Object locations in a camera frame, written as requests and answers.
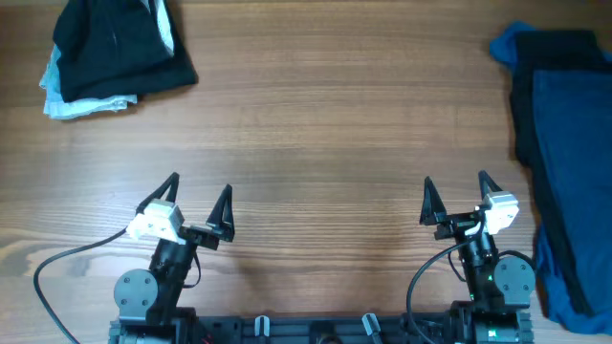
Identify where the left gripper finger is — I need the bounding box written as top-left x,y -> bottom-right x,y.
135,172 -> 180,215
206,184 -> 235,239

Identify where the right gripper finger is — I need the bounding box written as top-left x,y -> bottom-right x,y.
420,176 -> 448,226
478,170 -> 502,205

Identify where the black garment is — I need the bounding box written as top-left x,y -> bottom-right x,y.
510,31 -> 611,317
53,0 -> 198,102

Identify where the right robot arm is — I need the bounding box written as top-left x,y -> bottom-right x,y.
406,170 -> 536,344

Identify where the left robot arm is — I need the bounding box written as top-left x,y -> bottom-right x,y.
108,172 -> 235,344

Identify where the navy blue garment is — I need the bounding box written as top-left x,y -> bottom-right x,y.
533,71 -> 611,334

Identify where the bright blue garment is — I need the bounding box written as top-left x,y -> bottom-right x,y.
489,21 -> 536,75

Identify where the light blue folded cloth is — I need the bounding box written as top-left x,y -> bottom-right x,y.
38,0 -> 176,120

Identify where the black garment in pile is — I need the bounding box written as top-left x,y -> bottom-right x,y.
510,31 -> 611,317

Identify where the left black cable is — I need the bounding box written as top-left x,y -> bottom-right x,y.
32,226 -> 130,344

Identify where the black cable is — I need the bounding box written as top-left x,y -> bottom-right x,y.
404,233 -> 536,344
32,226 -> 130,344

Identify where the right black cable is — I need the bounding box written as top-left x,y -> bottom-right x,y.
404,233 -> 536,344

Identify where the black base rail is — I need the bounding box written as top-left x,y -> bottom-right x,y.
108,312 -> 535,344

